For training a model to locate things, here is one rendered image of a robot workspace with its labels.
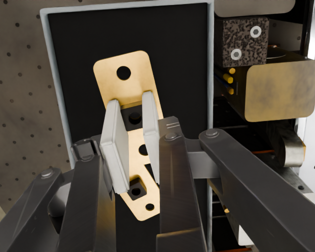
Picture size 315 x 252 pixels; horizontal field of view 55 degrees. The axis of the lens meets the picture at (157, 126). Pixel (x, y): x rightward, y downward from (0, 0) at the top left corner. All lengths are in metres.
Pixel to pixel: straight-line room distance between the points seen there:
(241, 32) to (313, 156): 0.29
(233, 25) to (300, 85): 0.12
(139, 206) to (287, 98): 0.22
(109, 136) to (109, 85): 0.06
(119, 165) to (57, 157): 0.70
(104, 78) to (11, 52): 0.59
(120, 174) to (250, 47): 0.24
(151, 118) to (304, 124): 0.39
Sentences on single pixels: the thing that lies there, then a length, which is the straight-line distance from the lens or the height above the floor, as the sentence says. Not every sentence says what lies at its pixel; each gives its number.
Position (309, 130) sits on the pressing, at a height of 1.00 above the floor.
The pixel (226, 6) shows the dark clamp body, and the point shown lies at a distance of 0.36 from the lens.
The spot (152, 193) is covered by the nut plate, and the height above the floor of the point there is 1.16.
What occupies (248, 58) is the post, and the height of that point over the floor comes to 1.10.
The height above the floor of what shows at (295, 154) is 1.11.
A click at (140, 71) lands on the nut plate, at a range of 0.21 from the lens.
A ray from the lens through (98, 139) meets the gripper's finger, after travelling 0.18.
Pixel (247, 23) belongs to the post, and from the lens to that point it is 0.35.
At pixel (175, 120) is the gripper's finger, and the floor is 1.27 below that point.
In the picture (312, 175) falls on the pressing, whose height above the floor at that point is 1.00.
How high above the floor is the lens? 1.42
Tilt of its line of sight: 67 degrees down
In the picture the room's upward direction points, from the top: 169 degrees clockwise
